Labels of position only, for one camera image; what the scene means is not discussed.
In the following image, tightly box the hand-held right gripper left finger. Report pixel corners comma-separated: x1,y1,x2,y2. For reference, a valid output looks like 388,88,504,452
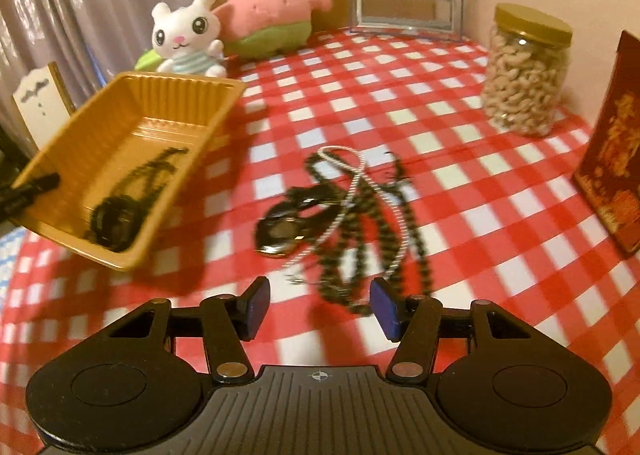
97,276,272,384

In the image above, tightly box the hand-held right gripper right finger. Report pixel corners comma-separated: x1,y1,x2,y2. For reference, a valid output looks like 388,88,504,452
369,277,544,384

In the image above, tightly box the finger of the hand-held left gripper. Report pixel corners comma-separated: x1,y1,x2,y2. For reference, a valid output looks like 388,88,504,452
0,172,61,222

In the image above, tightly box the yellow plastic tray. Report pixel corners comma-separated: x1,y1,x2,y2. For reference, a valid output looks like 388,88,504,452
11,72,247,271

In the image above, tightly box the long dark bead necklace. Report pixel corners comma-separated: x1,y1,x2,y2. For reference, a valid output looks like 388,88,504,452
304,150,437,317

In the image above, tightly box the silver white cord necklace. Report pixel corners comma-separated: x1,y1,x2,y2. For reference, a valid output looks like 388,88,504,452
282,145,429,287

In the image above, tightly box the short dark bead necklace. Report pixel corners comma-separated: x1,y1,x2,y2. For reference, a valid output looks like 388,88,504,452
114,146,191,217

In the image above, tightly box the blue checkered cloth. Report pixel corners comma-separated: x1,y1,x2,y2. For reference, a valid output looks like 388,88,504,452
0,224,32,298

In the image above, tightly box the white scalloped wooden board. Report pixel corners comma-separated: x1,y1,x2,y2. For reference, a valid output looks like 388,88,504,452
12,61,77,152

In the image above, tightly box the red checkered tablecloth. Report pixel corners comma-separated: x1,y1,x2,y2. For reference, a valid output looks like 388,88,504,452
0,25,640,455

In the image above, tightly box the grey sheer curtain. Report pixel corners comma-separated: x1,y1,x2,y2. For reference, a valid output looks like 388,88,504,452
0,0,202,146

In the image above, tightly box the white rabbit plush toy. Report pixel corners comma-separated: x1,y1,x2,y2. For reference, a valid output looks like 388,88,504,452
133,0,229,79

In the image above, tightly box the cashew jar with gold lid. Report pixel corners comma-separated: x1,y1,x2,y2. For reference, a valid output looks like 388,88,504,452
481,3,574,138

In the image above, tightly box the red gift box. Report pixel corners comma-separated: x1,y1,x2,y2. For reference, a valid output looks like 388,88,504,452
572,30,640,257

